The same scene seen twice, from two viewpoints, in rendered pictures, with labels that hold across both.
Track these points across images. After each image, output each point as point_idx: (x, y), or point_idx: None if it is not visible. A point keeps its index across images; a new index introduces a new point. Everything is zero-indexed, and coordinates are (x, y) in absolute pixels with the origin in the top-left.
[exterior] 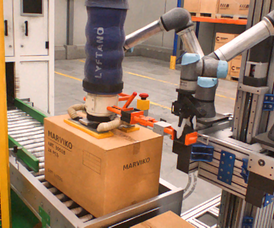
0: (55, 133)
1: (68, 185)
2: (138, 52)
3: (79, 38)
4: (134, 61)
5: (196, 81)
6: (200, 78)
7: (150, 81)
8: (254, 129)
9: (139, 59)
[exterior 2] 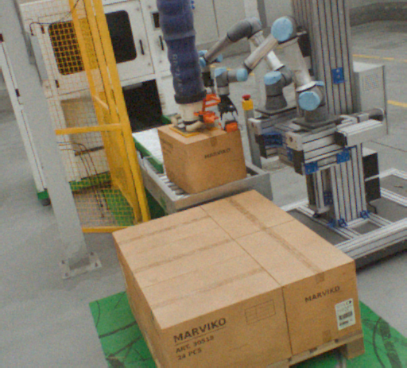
0: (164, 138)
1: (177, 177)
2: (373, 16)
3: (275, 16)
4: (361, 32)
5: (226, 87)
6: (265, 77)
7: (368, 62)
8: None
9: (373, 26)
